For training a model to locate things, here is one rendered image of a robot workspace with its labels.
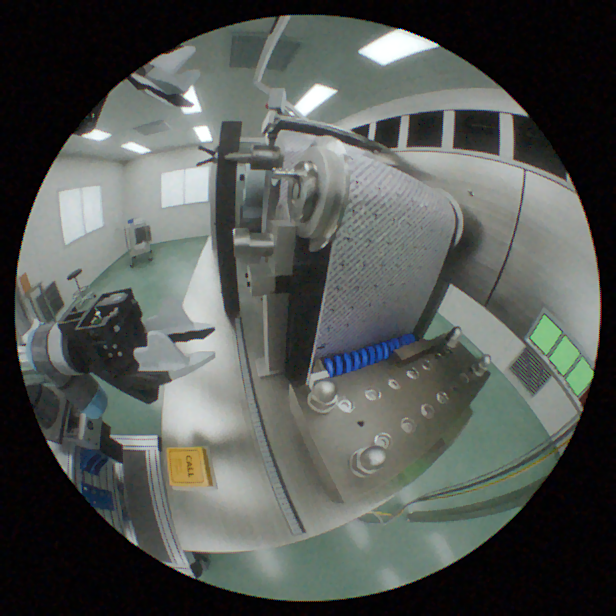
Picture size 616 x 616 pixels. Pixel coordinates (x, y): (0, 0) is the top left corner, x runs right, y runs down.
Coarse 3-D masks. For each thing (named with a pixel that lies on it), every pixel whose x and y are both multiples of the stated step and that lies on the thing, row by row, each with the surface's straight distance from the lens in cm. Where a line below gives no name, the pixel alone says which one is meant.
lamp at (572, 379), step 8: (584, 360) 45; (576, 368) 45; (584, 368) 45; (568, 376) 45; (576, 376) 46; (584, 376) 46; (592, 376) 47; (576, 384) 46; (584, 384) 47; (576, 392) 47
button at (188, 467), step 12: (168, 456) 37; (180, 456) 36; (192, 456) 35; (204, 456) 35; (168, 468) 37; (180, 468) 36; (192, 468) 35; (204, 468) 34; (180, 480) 36; (192, 480) 35; (204, 480) 34
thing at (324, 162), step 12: (312, 156) 23; (324, 156) 20; (324, 168) 19; (324, 180) 19; (324, 192) 18; (324, 204) 18; (312, 216) 20; (324, 216) 19; (300, 228) 24; (312, 228) 20
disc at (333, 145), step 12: (312, 144) 26; (324, 144) 23; (336, 144) 20; (336, 156) 20; (336, 168) 19; (348, 168) 18; (336, 180) 19; (348, 180) 18; (336, 192) 18; (348, 192) 17; (336, 204) 18; (336, 216) 18; (324, 228) 20; (336, 228) 18; (300, 240) 26; (312, 240) 22; (324, 240) 20
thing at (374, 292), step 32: (352, 256) 20; (384, 256) 24; (416, 256) 29; (352, 288) 23; (384, 288) 26; (416, 288) 33; (320, 320) 23; (352, 320) 26; (384, 320) 31; (416, 320) 40; (320, 352) 28
